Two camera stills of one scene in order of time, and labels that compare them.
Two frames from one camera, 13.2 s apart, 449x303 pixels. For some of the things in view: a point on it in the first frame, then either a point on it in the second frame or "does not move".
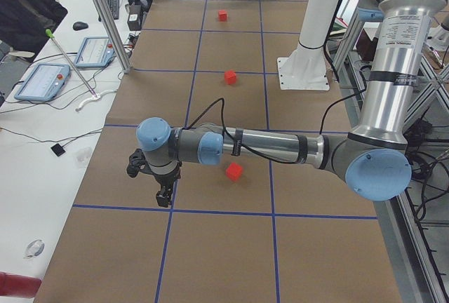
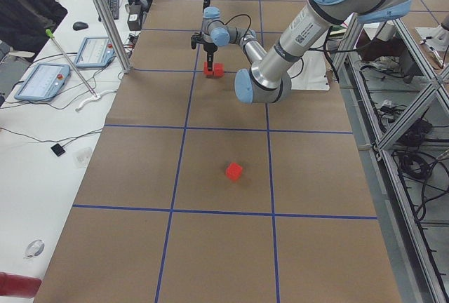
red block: [233, 171] does not move
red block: [230, 76] to [218, 70]
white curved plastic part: [96, 97] does not move
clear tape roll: [34, 249] does not move
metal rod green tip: [51, 36] does not move
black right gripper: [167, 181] to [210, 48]
